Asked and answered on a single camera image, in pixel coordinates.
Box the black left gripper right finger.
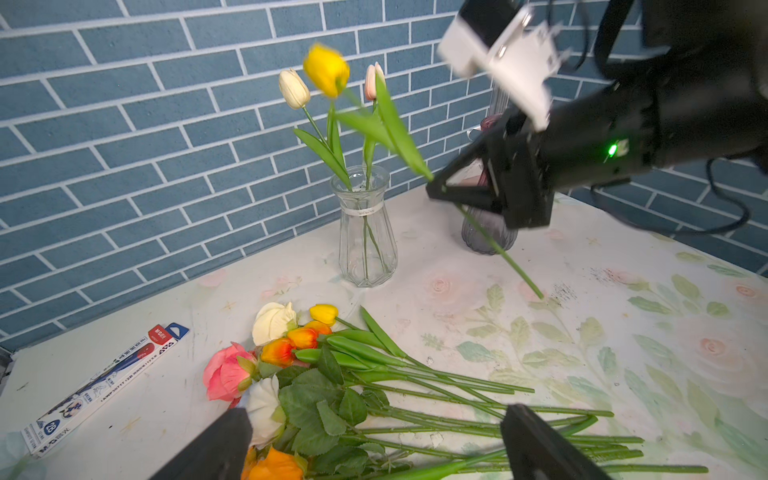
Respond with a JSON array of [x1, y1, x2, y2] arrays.
[[502, 404, 611, 480]]

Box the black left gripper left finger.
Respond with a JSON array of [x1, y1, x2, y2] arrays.
[[151, 408, 253, 480]]

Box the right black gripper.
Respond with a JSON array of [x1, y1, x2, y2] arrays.
[[426, 83, 658, 229]]

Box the yellow tulip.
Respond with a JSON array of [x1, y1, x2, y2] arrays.
[[302, 43, 546, 300], [309, 304, 534, 400]]

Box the pale pink tulip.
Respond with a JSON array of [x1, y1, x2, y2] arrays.
[[362, 62, 383, 286]]

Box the white tulip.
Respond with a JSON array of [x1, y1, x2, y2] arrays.
[[278, 68, 373, 277]]

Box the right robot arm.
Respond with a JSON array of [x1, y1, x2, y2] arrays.
[[427, 1, 767, 229]]

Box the white rose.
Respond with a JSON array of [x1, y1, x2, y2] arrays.
[[242, 376, 286, 449]]

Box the pink rose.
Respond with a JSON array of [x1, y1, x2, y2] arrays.
[[202, 342, 258, 404]]

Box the cream rose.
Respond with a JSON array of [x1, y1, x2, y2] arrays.
[[252, 302, 298, 347]]

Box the clear glass vase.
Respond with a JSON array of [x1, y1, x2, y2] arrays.
[[330, 166, 398, 288]]

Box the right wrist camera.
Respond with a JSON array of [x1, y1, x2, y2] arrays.
[[437, 0, 571, 132]]

